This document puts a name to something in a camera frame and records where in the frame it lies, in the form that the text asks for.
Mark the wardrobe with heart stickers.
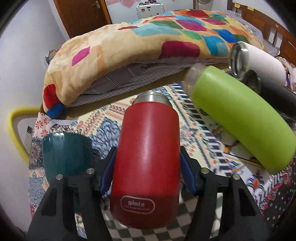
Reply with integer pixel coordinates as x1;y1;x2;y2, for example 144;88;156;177
105;0;194;24

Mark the patterned tablecloth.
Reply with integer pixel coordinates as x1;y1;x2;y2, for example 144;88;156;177
29;83;295;240

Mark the standing electric fan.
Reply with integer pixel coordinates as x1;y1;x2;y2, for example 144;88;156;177
193;0;214;11

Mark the wooden bed headboard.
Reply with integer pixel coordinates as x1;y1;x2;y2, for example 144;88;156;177
227;1;295;65

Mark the red thermos bottle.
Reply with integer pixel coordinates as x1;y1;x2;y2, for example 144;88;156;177
110;91;181;230

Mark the grey bed sheet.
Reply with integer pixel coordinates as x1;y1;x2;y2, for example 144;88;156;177
45;48;230;108

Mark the brown wooden door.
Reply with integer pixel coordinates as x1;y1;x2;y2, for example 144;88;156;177
53;0;111;38

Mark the dark teal cup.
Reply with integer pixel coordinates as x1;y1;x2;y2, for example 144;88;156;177
42;133;93;183

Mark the white small appliance box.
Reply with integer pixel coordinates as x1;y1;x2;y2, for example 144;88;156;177
136;1;165;19

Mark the grey pillow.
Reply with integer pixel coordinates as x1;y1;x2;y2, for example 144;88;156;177
224;10;280;57

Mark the green thermos bottle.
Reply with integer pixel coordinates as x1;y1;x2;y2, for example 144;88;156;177
184;63;295;174

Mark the colourful patchwork blanket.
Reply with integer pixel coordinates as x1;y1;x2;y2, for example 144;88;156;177
42;9;265;118

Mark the yellow foam padded bar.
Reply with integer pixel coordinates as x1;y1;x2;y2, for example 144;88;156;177
7;107;40;164

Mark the white thermos bottle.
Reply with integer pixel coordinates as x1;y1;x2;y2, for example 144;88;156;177
229;41;287;85

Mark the black thermos bottle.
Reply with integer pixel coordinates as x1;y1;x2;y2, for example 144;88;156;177
242;70;295;118

